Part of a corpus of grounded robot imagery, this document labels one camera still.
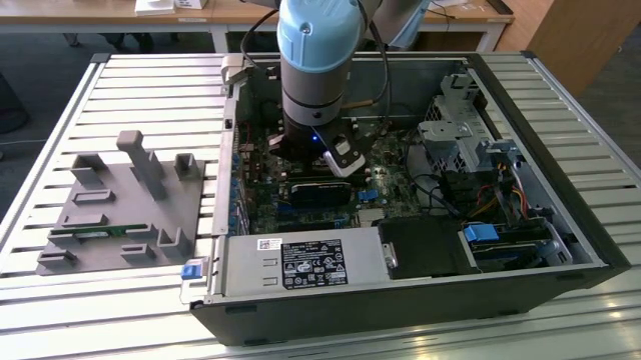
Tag black RAM slot bank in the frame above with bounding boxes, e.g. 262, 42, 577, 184
286, 170, 366, 184

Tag black graphics card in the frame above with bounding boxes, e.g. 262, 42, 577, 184
287, 180, 355, 209

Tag green motherboard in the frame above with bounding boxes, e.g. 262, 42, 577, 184
232, 119, 437, 236

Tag small silver heatsink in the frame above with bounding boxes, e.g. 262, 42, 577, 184
358, 208, 387, 226

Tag silver metal drive cage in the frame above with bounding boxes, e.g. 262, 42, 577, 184
414, 73, 502, 173

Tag silver power supply unit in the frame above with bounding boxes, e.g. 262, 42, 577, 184
219, 226, 391, 297

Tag black plastic shroud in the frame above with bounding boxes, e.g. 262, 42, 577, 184
373, 217, 477, 281

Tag grey parts rack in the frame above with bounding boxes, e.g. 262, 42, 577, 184
38, 129, 210, 277

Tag green RAM stick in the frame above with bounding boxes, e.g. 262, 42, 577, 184
50, 223, 151, 239

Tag blue disk carrier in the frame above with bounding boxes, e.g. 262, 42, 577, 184
462, 223, 500, 245

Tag black PC case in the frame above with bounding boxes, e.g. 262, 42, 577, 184
188, 50, 632, 348

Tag wooden desk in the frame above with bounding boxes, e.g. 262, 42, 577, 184
0, 0, 516, 53

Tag wooden cabinet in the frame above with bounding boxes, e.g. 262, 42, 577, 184
493, 0, 641, 98

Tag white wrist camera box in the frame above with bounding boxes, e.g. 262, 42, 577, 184
322, 135, 367, 178

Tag grey case handle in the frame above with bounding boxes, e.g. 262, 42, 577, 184
219, 55, 251, 91

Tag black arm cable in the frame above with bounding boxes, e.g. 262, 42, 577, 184
239, 9, 282, 71
358, 0, 393, 127

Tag black case cable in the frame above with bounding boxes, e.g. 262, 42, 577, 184
406, 172, 465, 218

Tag yellow red wire bundle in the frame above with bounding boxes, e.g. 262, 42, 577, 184
468, 160, 533, 222

